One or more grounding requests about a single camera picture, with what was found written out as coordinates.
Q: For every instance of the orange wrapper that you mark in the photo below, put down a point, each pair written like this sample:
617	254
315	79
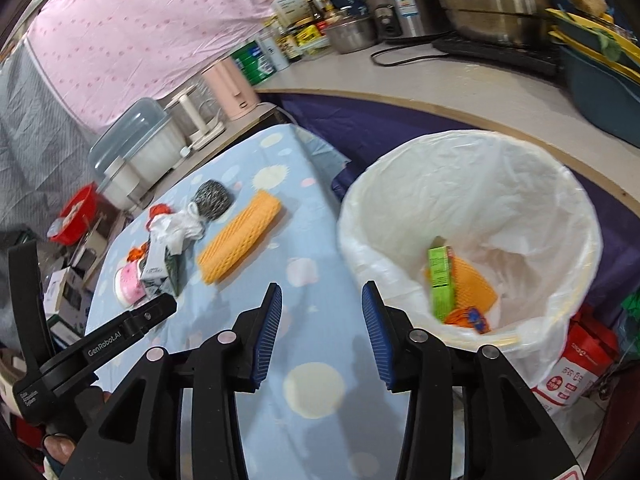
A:
138	253
468	317

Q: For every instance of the steel rice cooker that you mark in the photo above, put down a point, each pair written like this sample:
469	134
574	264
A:
408	20

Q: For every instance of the teal plastic basin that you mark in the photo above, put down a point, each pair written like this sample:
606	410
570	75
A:
610	101

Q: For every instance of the white green cardboard box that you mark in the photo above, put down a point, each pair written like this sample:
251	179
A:
67	298

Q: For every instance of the white dish rack with lid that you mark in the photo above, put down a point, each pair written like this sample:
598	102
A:
146	137

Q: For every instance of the red plastic basin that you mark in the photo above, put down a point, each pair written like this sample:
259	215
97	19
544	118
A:
76	218

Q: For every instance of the person right hand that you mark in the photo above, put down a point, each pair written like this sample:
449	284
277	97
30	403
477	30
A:
59	448

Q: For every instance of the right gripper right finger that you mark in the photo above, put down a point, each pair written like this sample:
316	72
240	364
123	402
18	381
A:
507	432

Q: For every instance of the green tin can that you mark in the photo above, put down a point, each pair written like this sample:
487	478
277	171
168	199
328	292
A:
253	63

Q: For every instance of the white paper towel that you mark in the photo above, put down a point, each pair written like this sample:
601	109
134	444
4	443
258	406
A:
178	229

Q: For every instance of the green NB carton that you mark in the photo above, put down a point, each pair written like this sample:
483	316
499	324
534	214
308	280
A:
441	273

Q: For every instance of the pink electric kettle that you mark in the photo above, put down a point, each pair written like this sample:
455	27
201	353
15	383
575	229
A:
230	87

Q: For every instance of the large steel steamer pot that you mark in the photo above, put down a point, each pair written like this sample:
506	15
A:
495	0

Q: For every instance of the black induction cooker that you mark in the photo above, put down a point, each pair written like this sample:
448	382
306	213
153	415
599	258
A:
543	64

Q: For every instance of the red white package bag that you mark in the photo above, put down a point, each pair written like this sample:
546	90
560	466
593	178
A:
590	350

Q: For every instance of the pink curtain cloth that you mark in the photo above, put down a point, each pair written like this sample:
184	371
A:
101	56

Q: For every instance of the white blender cup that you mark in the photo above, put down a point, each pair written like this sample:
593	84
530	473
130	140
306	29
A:
123	186

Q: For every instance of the white electric kettle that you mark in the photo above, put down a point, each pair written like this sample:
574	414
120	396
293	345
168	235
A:
201	131

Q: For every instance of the dark green milk carton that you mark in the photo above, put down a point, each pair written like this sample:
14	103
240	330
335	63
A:
161	271

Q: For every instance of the orange foam net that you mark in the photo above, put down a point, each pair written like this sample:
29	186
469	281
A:
472	290
238	237

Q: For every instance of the steel wool scrubber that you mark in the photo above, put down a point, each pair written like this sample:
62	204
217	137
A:
212	200

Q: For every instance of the white bottle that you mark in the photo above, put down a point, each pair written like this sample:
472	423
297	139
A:
277	57

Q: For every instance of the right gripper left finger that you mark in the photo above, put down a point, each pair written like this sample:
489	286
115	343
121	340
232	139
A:
174	415

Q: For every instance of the white lined trash bin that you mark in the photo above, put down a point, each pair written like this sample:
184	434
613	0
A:
506	206

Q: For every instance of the small steel pot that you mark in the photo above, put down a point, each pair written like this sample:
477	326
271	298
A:
352	34

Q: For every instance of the yellow colander basin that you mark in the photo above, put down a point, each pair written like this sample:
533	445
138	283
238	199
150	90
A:
600	42

